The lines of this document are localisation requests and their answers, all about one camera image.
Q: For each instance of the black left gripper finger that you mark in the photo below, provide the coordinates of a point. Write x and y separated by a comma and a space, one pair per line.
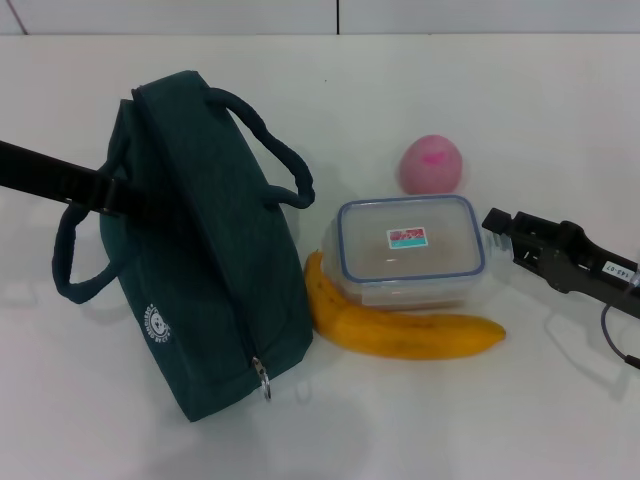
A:
135, 202

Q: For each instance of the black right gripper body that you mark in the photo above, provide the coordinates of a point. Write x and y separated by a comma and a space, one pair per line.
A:
590, 270

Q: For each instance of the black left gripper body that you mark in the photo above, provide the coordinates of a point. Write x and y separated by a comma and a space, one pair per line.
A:
45, 175

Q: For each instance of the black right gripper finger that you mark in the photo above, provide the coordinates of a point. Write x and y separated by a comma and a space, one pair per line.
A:
535, 237

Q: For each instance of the dark teal insulated lunch bag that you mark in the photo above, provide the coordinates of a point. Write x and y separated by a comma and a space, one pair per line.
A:
215, 300

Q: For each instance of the clear plastic food container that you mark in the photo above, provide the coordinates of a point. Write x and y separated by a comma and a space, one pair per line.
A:
400, 265

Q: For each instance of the pink peach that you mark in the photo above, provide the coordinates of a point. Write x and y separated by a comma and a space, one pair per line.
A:
430, 162

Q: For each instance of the yellow banana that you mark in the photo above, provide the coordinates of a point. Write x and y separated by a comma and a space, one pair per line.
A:
360, 330

